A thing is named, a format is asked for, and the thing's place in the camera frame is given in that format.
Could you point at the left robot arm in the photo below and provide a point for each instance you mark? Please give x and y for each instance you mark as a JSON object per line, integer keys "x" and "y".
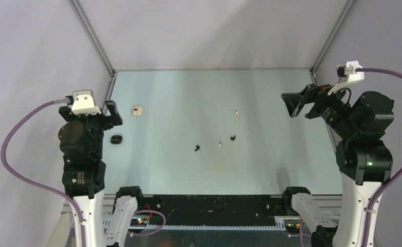
{"x": 81, "y": 141}

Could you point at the aluminium frame profile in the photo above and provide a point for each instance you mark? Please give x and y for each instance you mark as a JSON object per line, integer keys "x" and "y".
{"x": 91, "y": 34}

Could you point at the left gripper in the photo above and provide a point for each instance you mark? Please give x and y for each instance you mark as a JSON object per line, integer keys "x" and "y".
{"x": 109, "y": 119}

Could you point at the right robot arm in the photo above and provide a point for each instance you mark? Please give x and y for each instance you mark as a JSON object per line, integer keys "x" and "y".
{"x": 364, "y": 162}

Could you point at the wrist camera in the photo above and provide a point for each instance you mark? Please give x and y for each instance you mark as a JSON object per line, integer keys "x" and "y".
{"x": 84, "y": 103}
{"x": 347, "y": 76}

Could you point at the pink earbud charging case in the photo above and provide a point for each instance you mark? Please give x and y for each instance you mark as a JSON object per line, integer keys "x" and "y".
{"x": 137, "y": 111}

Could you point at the black earbud charging case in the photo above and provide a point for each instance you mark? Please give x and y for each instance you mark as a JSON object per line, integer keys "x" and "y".
{"x": 116, "y": 139}

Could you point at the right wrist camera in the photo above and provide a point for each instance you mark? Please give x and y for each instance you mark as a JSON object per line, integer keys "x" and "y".
{"x": 347, "y": 76}

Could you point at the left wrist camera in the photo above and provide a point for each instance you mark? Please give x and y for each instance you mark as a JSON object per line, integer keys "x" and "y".
{"x": 84, "y": 103}

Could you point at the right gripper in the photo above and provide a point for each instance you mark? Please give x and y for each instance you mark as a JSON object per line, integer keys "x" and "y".
{"x": 295, "y": 101}

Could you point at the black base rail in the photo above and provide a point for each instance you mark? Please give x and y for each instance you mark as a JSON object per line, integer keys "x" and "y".
{"x": 218, "y": 211}

